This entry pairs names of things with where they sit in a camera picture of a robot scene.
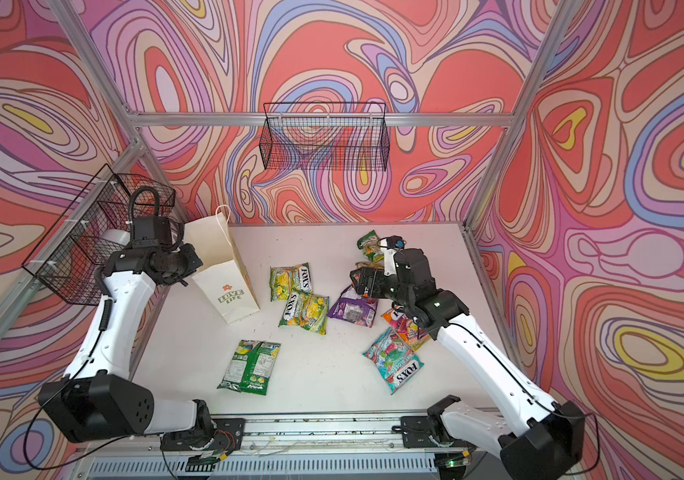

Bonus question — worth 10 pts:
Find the orange Fox's fruits bag large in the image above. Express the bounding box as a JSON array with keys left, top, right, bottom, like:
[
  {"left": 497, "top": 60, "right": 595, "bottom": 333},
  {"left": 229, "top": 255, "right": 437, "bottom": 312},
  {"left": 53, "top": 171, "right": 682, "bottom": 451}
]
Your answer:
[{"left": 382, "top": 309, "right": 431, "bottom": 351}]

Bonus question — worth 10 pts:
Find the green candy bag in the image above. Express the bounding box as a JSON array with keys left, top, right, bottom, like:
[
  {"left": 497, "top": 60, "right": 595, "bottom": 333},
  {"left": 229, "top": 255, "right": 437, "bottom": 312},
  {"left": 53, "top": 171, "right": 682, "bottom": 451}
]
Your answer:
[
  {"left": 218, "top": 340, "right": 281, "bottom": 396},
  {"left": 357, "top": 230, "right": 384, "bottom": 264}
]

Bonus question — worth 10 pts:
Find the illustrated paper gift bag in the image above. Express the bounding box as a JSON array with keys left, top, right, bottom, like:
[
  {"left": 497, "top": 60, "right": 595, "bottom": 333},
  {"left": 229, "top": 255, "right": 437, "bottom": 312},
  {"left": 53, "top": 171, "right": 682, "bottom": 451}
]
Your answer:
[{"left": 184, "top": 205, "right": 260, "bottom": 324}]

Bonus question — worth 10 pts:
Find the purple Fox's candy bag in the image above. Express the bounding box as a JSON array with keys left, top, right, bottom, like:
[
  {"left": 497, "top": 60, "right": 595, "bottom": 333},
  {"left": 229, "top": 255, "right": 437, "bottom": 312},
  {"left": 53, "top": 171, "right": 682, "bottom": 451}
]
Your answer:
[{"left": 328, "top": 285, "right": 379, "bottom": 328}]

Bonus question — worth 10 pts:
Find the teal Fox's mint bag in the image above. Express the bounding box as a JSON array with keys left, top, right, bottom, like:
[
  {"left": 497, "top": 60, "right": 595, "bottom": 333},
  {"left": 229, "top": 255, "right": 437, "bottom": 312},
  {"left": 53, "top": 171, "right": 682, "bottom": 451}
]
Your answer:
[{"left": 363, "top": 327, "right": 424, "bottom": 395}]

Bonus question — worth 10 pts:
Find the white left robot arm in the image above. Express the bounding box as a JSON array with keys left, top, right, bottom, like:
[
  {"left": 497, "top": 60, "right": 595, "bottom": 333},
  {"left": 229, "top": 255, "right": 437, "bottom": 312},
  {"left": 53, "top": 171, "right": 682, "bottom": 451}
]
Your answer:
[{"left": 38, "top": 232, "right": 215, "bottom": 449}]

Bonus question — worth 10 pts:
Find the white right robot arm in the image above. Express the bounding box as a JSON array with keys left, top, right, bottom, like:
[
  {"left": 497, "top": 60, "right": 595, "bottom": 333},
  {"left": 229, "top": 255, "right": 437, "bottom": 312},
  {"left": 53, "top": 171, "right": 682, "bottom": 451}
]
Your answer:
[{"left": 350, "top": 236, "right": 587, "bottom": 479}]

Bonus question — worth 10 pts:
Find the green yellow Fox's bag lower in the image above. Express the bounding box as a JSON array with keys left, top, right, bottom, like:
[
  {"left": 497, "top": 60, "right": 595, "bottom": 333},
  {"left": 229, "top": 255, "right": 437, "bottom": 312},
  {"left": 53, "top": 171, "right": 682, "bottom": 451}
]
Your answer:
[{"left": 279, "top": 290, "right": 330, "bottom": 335}]

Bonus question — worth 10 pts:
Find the green yellow fox's bag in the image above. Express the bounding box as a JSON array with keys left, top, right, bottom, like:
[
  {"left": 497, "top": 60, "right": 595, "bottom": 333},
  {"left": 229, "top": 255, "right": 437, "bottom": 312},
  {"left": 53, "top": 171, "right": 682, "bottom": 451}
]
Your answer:
[
  {"left": 279, "top": 290, "right": 330, "bottom": 335},
  {"left": 269, "top": 263, "right": 314, "bottom": 301}
]

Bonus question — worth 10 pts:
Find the green yellow Fox's bag upper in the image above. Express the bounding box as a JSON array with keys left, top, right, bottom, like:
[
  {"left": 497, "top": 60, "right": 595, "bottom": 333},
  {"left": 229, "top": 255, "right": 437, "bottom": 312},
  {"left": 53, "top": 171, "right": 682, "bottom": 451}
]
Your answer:
[{"left": 269, "top": 263, "right": 314, "bottom": 301}]

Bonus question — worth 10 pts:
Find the green candy bag front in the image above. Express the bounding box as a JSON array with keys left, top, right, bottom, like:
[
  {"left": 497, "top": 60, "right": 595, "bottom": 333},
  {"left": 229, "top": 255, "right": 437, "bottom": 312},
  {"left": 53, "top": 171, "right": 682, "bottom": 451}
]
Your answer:
[{"left": 218, "top": 340, "right": 281, "bottom": 396}]

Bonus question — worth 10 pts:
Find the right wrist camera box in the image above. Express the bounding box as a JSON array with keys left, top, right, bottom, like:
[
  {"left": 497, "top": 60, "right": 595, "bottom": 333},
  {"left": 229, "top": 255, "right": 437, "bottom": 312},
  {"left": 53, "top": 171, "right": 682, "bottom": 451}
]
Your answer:
[{"left": 379, "top": 235, "right": 406, "bottom": 252}]

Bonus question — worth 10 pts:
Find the black wire basket left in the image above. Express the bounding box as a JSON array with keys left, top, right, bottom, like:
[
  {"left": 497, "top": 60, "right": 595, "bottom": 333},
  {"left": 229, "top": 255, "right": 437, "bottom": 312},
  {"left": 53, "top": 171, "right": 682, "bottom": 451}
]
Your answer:
[{"left": 22, "top": 165, "right": 176, "bottom": 306}]

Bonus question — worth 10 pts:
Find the black wire basket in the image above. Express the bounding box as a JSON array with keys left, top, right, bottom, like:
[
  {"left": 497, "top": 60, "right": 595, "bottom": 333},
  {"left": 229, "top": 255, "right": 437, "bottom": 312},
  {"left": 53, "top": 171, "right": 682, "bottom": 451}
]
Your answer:
[
  {"left": 259, "top": 101, "right": 391, "bottom": 172},
  {"left": 22, "top": 165, "right": 176, "bottom": 306}
]

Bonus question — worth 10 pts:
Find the black wire basket back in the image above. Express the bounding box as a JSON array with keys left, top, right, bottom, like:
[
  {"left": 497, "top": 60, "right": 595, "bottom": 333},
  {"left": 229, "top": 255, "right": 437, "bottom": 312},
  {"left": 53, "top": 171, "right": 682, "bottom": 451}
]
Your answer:
[{"left": 259, "top": 101, "right": 391, "bottom": 172}]

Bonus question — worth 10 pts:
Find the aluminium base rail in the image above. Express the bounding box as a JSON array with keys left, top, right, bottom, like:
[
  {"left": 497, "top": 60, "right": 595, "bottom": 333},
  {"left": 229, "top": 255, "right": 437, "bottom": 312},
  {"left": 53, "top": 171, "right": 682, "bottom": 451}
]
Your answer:
[{"left": 62, "top": 410, "right": 508, "bottom": 479}]

